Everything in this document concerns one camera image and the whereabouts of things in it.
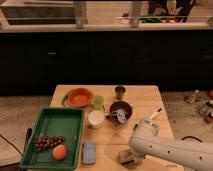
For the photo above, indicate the wooden chalkboard eraser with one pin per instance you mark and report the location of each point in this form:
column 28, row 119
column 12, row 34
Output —
column 125, row 156

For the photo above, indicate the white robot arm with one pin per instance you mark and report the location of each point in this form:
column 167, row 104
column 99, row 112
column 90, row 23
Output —
column 145, row 141

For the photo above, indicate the small metal cup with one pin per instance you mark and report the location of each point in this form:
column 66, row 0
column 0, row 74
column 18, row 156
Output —
column 120, row 91

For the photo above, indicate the green plastic cup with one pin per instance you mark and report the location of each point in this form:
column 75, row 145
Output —
column 98, row 102

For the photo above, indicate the white paper cup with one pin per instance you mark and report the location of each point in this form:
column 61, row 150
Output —
column 95, row 119

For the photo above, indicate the brown bowl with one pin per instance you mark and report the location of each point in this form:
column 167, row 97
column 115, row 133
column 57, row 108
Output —
column 121, row 105

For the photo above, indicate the white spoon in bowl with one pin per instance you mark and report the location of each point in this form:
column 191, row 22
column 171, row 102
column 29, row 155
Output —
column 111, row 115

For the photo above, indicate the orange plate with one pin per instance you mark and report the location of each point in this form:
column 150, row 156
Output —
column 79, row 97

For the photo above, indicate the green chili pepper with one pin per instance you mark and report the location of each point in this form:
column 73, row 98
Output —
column 65, row 98

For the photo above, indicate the blue grey sponge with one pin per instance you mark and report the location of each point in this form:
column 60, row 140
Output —
column 89, row 152

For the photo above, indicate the green plastic tray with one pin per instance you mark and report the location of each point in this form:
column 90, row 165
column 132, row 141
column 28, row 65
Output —
column 54, row 126

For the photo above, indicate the orange peach fruit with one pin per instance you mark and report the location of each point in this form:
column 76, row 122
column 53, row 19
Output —
column 59, row 152

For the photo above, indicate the bunch of dark grapes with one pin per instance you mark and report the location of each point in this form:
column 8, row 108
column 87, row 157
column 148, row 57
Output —
column 45, row 142

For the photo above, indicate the white handled dish brush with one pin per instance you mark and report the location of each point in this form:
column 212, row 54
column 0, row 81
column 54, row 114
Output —
column 153, row 115

